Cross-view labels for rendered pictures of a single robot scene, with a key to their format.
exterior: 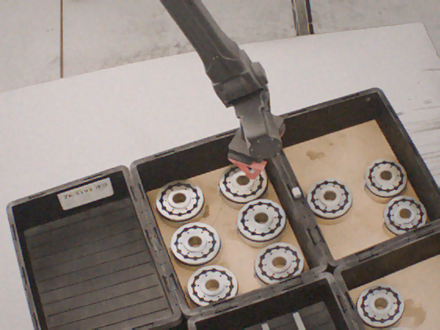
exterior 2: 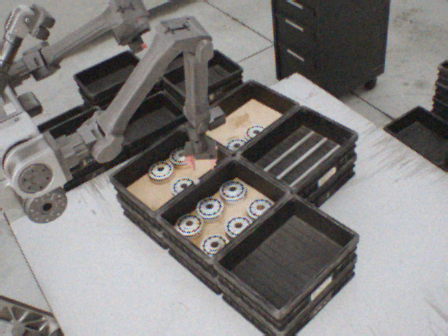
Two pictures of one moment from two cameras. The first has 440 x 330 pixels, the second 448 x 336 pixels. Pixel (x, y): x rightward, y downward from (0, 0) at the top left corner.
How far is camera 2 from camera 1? 1.88 m
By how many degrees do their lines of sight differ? 67
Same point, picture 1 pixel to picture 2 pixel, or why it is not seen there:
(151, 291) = (276, 238)
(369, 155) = (145, 187)
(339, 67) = (63, 252)
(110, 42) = not seen: outside the picture
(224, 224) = (216, 228)
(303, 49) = (50, 276)
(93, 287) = (292, 266)
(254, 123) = (216, 111)
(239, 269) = (241, 210)
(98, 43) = not seen: outside the picture
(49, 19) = not seen: outside the picture
